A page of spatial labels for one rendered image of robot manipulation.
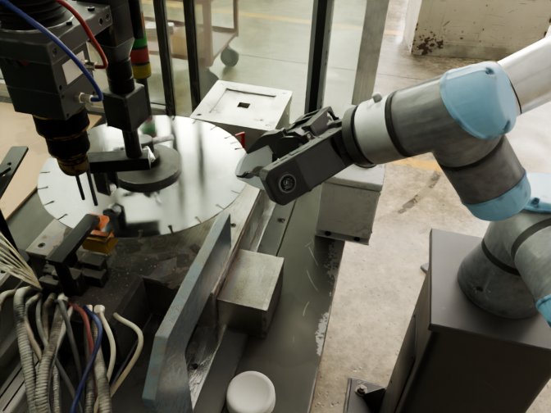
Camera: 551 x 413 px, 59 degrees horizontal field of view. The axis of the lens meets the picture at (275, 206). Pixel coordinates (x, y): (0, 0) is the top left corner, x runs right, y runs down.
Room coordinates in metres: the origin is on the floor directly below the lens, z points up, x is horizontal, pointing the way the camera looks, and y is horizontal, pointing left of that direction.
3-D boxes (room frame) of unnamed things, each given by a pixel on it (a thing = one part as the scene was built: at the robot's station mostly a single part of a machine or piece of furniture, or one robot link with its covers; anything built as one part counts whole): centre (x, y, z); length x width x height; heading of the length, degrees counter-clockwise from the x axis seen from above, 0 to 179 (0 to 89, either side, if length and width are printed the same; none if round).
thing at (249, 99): (0.96, 0.08, 0.82); 0.18 x 0.18 x 0.15; 77
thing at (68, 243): (0.45, 0.25, 0.95); 0.10 x 0.03 x 0.07; 167
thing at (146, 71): (0.94, 0.29, 0.98); 0.05 x 0.04 x 0.03; 77
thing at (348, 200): (0.84, -0.16, 0.82); 0.28 x 0.11 x 0.15; 167
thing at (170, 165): (0.64, 0.21, 0.96); 0.11 x 0.11 x 0.03
